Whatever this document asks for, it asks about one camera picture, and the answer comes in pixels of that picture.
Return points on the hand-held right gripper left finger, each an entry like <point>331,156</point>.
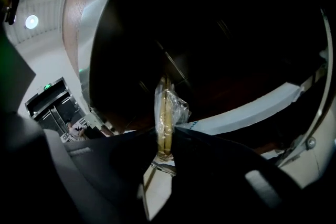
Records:
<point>118,154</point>

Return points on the black clip device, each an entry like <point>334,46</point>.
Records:
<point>12,9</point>

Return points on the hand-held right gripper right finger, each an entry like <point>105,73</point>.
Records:
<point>223,178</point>

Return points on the green exit sign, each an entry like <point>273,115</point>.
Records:
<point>47,86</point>

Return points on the round ceiling lamp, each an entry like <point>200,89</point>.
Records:
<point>31,21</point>

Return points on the yellow slipper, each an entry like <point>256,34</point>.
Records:
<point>165,123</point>

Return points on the dark metal doorway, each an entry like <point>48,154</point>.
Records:
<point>50,107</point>

